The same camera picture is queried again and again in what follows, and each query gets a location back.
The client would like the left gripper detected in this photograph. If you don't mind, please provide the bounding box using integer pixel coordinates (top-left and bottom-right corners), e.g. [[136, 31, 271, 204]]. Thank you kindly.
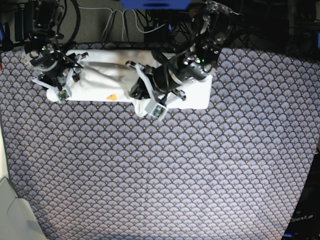
[[128, 59, 195, 100]]

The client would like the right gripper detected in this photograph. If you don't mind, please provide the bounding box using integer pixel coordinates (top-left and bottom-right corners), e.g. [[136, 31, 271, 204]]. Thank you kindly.
[[23, 43, 83, 88]]

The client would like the white printed T-shirt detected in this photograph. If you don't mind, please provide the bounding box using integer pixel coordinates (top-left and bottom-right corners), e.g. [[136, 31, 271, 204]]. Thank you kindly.
[[45, 48, 214, 118]]

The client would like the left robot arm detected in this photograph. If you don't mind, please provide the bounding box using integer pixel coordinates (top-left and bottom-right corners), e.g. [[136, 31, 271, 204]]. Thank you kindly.
[[127, 0, 236, 103]]

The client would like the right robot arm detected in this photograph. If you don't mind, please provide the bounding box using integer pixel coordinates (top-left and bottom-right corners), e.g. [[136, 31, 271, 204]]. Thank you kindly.
[[23, 0, 82, 91]]

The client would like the blue box at top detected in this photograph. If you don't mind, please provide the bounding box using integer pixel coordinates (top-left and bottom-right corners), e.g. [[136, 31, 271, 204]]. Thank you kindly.
[[120, 0, 191, 10]]

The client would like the fan-patterned grey tablecloth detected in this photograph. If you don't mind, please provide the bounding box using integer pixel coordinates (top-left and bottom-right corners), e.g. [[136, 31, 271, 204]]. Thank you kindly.
[[0, 48, 320, 240]]

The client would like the white cable bundle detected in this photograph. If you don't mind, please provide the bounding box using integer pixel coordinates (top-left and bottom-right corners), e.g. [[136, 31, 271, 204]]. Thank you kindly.
[[79, 6, 168, 43]]

